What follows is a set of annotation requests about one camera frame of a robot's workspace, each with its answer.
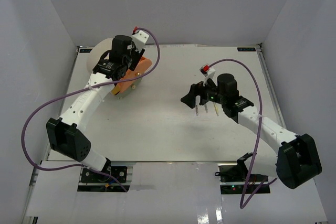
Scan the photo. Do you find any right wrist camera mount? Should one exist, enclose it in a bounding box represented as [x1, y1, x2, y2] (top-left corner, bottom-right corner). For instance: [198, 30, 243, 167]
[200, 65, 216, 86]

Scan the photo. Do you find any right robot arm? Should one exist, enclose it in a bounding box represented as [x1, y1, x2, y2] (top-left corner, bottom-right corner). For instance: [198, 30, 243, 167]
[181, 73, 322, 189]

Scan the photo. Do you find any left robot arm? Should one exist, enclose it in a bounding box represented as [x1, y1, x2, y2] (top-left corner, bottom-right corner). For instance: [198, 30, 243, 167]
[46, 30, 152, 182]

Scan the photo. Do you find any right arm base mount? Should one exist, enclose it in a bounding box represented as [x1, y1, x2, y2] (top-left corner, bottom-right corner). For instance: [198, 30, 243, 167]
[214, 153, 270, 195]

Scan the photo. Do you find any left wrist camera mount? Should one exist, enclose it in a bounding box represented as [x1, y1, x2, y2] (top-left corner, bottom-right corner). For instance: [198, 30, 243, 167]
[132, 26, 150, 52]

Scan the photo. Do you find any peach top drawer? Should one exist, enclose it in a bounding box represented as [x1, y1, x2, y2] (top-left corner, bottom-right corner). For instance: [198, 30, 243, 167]
[116, 57, 152, 94]

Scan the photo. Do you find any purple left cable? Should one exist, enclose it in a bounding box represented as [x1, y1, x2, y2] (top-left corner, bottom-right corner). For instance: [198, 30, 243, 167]
[20, 26, 161, 172]

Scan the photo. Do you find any purple cable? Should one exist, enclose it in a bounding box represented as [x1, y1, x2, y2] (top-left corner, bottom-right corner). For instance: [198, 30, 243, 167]
[204, 59, 278, 209]
[20, 26, 161, 172]

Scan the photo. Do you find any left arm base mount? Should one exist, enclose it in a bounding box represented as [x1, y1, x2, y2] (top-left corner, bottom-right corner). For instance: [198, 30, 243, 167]
[77, 166, 131, 193]

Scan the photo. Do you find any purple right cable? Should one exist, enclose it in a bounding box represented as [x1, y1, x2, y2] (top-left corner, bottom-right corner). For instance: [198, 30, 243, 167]
[204, 59, 278, 209]

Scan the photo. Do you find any cream cylindrical drawer organizer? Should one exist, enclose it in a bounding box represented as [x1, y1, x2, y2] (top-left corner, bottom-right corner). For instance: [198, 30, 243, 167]
[86, 38, 113, 73]

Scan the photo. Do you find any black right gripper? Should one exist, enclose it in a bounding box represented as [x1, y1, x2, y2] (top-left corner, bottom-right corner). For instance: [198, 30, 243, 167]
[181, 76, 226, 109]

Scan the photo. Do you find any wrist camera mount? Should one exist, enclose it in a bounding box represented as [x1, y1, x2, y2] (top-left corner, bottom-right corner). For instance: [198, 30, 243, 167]
[200, 65, 216, 86]
[132, 26, 150, 52]

